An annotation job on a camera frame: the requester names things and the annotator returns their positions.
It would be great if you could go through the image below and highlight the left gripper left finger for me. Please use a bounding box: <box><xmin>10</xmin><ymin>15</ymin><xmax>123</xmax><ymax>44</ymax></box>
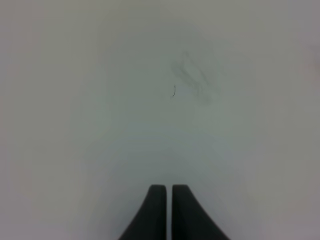
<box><xmin>119</xmin><ymin>184</ymin><xmax>167</xmax><ymax>240</ymax></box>

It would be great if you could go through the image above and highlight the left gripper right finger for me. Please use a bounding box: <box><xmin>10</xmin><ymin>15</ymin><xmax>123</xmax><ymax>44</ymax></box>
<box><xmin>171</xmin><ymin>184</ymin><xmax>229</xmax><ymax>240</ymax></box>

